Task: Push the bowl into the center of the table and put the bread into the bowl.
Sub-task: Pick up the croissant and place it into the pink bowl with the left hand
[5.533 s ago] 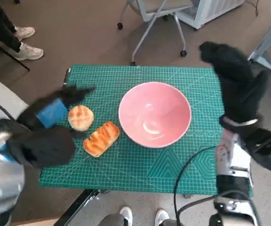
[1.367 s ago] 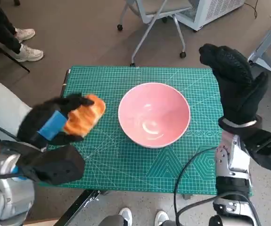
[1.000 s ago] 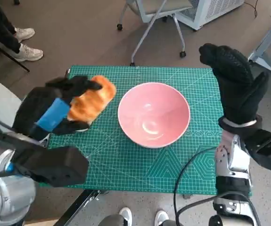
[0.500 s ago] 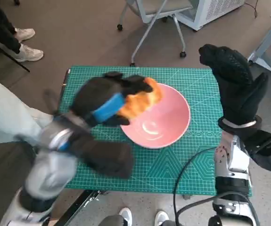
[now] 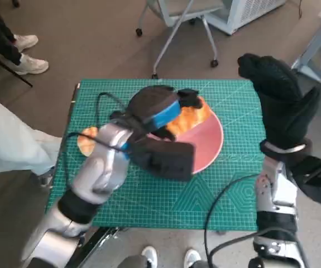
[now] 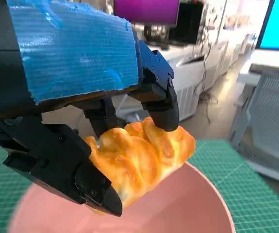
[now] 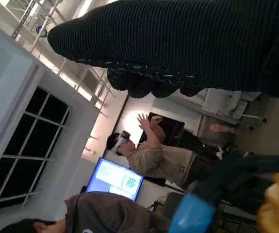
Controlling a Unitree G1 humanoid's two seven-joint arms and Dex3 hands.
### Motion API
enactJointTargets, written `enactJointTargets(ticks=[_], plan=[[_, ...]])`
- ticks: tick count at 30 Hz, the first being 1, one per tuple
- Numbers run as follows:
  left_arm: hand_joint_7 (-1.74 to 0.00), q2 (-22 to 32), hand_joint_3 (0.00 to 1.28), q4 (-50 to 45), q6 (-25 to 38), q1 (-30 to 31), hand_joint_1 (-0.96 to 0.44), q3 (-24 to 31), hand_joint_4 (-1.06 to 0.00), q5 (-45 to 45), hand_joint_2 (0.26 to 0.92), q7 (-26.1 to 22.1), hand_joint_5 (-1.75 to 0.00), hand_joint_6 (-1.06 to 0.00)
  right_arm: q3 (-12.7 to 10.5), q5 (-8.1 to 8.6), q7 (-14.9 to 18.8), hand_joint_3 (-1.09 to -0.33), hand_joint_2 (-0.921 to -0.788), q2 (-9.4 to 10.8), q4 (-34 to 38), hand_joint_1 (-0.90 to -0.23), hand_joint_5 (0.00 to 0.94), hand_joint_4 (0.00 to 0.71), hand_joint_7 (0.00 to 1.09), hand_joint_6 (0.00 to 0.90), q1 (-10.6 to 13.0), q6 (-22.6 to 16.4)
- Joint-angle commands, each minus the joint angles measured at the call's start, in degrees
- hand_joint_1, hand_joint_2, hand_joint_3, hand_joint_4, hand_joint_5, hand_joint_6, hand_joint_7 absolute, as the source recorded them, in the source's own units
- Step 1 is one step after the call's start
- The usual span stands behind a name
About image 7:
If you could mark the dark black screen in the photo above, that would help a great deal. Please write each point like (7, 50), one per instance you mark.
(170, 133)

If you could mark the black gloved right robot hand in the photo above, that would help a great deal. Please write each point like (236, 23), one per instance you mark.
(178, 36)

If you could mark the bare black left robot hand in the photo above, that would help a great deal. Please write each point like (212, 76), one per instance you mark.
(190, 216)

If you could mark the person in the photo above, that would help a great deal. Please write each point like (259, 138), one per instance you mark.
(105, 213)
(153, 160)

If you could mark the dark gridded window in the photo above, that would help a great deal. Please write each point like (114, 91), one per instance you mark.
(32, 136)

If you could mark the grey chair on casters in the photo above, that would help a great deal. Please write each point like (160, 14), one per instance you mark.
(217, 102)

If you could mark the lit blue monitor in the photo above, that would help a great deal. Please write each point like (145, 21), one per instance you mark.
(110, 179)

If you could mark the white VR headset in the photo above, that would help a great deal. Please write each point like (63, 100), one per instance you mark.
(122, 140)

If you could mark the metal truss frame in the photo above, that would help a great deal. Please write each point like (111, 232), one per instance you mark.
(22, 20)

